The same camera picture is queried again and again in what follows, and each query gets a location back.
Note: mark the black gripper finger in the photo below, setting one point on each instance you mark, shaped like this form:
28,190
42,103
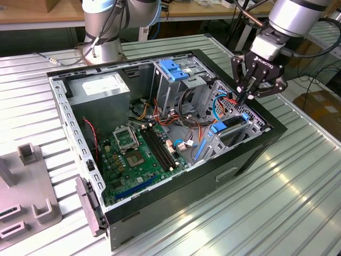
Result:
279,86
238,74

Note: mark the hard disk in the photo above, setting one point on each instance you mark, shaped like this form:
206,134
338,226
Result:
218,127

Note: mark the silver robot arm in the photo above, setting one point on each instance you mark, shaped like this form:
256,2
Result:
293,16

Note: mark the silver disk bay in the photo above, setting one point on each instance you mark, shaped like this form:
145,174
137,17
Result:
215,148

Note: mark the black stand pole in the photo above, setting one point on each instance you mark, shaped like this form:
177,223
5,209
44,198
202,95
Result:
232,34

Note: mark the large brown cardboard box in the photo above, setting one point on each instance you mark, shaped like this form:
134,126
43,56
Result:
319,106

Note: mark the blue plastic drive latch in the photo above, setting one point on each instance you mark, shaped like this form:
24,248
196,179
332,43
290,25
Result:
170,70

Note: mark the metal slat side table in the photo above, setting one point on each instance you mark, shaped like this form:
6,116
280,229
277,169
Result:
326,36

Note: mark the small white box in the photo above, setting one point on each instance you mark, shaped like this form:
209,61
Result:
228,2

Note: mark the silver optical drive cage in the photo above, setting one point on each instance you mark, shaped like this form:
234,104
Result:
166,93

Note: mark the long wooden desk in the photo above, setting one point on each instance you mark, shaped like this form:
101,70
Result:
186,10

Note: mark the RAM slot white clips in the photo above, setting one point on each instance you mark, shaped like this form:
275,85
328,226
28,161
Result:
164,147
157,150

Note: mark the RAM slot black clips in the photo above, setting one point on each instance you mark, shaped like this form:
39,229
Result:
161,148
153,151

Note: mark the metal locking lever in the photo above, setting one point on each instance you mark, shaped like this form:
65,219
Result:
135,137

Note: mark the CPU socket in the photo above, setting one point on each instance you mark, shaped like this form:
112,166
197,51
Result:
136,160

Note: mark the black open PC case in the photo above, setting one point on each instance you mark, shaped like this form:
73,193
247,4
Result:
186,202

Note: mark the grey power supply unit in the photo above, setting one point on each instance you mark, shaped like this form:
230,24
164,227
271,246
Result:
101,106

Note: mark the blue expansion slot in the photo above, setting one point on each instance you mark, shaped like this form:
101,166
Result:
136,188

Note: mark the green motherboard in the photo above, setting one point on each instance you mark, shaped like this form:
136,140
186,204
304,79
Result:
128,181

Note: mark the black case fan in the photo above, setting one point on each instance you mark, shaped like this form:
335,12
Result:
89,145

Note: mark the cardboard box on desk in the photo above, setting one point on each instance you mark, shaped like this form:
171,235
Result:
54,5

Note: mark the grey parts rack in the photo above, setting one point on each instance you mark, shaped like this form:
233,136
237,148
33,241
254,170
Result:
32,184

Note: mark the square brown base plate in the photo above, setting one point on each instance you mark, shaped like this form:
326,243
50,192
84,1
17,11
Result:
80,53

